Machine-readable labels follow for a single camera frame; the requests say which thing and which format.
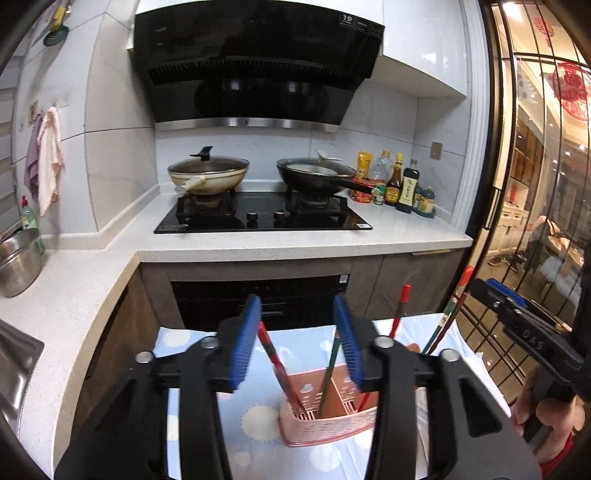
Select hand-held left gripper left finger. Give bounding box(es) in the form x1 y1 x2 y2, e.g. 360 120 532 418
54 295 262 480

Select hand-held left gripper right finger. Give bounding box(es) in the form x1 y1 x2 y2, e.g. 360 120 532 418
333 295 542 480

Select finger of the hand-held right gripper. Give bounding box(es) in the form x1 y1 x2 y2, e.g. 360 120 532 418
467 278 513 329
487 278 532 310

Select chopsticks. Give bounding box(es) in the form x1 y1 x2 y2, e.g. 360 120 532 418
427 267 475 355

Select green chopstick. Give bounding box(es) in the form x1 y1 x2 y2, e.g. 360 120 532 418
421 295 458 355
316 329 342 418

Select red chopstick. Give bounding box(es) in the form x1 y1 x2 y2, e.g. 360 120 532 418
257 320 308 418
358 284 413 411

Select pink perforated utensil holder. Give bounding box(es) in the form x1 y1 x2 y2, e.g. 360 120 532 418
280 362 419 448

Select person's right forearm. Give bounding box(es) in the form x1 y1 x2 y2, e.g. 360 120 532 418
540 436 583 468

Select person's right hand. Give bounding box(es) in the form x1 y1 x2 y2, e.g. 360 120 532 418
512 374 581 463

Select black built-in oven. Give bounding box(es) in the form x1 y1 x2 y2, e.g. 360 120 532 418
168 276 349 331

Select brown base cabinet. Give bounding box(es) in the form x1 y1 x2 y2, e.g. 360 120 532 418
348 249 469 320

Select white kitchen countertop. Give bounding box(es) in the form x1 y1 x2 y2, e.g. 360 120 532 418
0 203 474 467

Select small blue seasoning jars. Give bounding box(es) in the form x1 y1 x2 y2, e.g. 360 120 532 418
416 185 437 219

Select blue dotted tablecloth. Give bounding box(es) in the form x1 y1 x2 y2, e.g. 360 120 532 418
152 314 513 480

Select black gas stove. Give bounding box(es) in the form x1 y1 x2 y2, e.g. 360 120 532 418
154 190 374 234

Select dark soy sauce bottle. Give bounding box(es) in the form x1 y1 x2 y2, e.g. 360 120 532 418
396 159 422 214

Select glass sliding door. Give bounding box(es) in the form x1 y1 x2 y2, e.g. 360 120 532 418
466 0 591 416

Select brown sauce bottle yellow label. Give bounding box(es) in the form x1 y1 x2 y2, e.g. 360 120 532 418
385 154 404 207

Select red instant noodle cup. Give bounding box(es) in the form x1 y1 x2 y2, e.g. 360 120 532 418
349 178 377 204

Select clear plastic bottle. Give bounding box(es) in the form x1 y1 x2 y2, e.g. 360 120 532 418
372 150 393 184

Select black wok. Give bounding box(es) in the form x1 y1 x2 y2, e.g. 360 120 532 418
276 159 384 197

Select beige frying pan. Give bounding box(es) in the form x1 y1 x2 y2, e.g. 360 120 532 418
167 157 251 195

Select glass wok lid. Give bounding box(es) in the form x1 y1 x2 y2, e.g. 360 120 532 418
277 149 357 178

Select glass pan lid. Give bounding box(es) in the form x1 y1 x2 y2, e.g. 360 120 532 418
167 146 250 175

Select red paper-cut decoration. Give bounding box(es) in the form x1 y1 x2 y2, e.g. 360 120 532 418
551 62 591 123

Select steel sink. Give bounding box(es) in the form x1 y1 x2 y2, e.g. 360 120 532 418
0 318 45 430

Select steel mixing bowl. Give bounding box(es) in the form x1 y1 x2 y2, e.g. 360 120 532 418
0 227 43 298

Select green dish soap bottle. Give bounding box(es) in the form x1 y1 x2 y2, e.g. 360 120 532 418
19 195 45 254

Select white hanging towel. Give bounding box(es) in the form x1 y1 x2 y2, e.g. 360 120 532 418
37 107 65 217

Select purple hanging towel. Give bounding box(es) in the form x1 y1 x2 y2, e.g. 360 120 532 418
24 115 43 195

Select black range hood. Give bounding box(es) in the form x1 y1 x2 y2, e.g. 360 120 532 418
127 0 386 134

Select window blind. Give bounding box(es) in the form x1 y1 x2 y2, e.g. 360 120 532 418
0 69 22 227

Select green hanging strainer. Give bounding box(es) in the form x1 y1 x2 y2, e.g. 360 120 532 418
43 0 70 47

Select white wall cabinet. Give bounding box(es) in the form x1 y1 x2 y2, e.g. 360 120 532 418
382 0 468 99

